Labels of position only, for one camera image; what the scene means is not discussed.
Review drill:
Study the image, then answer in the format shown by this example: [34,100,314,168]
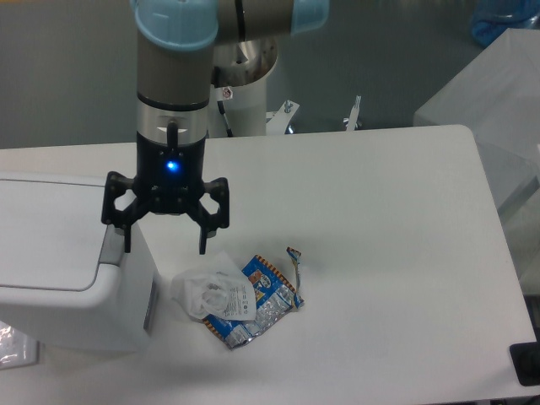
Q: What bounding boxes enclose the white push-lid trash can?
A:
[1,171,159,352]

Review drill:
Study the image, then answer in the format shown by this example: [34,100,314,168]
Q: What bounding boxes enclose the crumpled white plastic bag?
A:
[170,251,257,321]

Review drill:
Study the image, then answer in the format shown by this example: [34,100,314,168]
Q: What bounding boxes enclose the clear plastic bag under can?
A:
[1,322,40,370]

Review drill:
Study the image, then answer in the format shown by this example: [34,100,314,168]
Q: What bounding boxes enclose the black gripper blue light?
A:
[100,130,231,256]

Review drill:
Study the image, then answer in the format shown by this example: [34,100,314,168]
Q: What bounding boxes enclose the blue plastic bag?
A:
[469,0,539,47]

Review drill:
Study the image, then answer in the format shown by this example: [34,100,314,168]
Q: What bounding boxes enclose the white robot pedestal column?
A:
[206,37,279,139]

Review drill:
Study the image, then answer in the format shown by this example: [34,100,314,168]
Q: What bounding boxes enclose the black cable on pedestal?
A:
[213,67,235,138]

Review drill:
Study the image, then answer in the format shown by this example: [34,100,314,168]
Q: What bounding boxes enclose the white metal base bracket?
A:
[266,100,300,135]

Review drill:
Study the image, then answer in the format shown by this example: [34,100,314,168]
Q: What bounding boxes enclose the black device at table edge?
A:
[510,342,539,386]

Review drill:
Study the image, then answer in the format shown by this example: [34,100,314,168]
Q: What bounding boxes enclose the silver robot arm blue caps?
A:
[101,1,330,251]

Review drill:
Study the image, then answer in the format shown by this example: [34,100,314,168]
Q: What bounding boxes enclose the white covered side table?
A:
[413,29,539,296]

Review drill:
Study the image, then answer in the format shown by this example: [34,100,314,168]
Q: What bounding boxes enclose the blue foil snack wrapper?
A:
[203,246,304,349]

